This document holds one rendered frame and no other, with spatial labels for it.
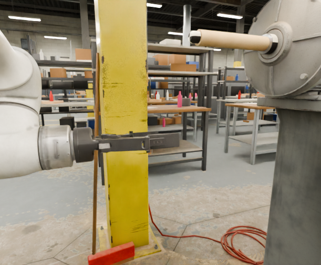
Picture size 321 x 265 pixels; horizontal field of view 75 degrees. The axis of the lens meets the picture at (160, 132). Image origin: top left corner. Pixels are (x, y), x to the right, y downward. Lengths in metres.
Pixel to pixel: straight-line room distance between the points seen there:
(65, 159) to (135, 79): 0.95
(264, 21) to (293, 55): 0.14
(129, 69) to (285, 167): 0.96
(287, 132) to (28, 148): 0.71
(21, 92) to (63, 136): 0.12
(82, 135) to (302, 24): 0.52
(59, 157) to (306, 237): 0.73
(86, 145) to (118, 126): 0.89
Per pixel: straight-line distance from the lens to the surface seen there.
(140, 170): 1.43
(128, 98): 1.32
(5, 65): 0.48
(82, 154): 0.45
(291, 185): 0.81
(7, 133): 0.46
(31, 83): 0.50
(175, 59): 5.64
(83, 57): 5.22
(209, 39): 0.49
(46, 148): 0.44
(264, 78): 0.63
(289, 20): 0.61
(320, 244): 0.81
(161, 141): 0.42
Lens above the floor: 1.14
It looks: 12 degrees down
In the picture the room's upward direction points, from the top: straight up
